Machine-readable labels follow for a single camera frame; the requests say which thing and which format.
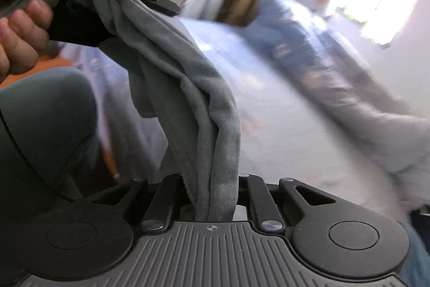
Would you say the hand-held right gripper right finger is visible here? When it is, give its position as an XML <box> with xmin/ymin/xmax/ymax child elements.
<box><xmin>237</xmin><ymin>173</ymin><xmax>341</xmax><ymax>234</ymax></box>

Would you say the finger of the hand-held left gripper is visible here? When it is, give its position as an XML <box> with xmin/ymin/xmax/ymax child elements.
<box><xmin>134</xmin><ymin>0</ymin><xmax>182</xmax><ymax>18</ymax></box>

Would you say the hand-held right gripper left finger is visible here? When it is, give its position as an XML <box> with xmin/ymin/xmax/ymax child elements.
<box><xmin>88</xmin><ymin>173</ymin><xmax>186</xmax><ymax>233</ymax></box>

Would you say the grey garment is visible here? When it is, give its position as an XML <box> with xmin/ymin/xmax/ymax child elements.
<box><xmin>71</xmin><ymin>0</ymin><xmax>243</xmax><ymax>224</ymax></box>

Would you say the person's left hand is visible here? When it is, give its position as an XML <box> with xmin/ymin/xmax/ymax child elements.
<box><xmin>0</xmin><ymin>0</ymin><xmax>55</xmax><ymax>83</ymax></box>

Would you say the blue printed bed sheet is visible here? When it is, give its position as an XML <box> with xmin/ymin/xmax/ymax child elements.
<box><xmin>59</xmin><ymin>17</ymin><xmax>417</xmax><ymax>227</ymax></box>

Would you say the blue grey printed duvet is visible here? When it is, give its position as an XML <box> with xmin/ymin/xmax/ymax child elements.
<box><xmin>243</xmin><ymin>0</ymin><xmax>430</xmax><ymax>211</ymax></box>

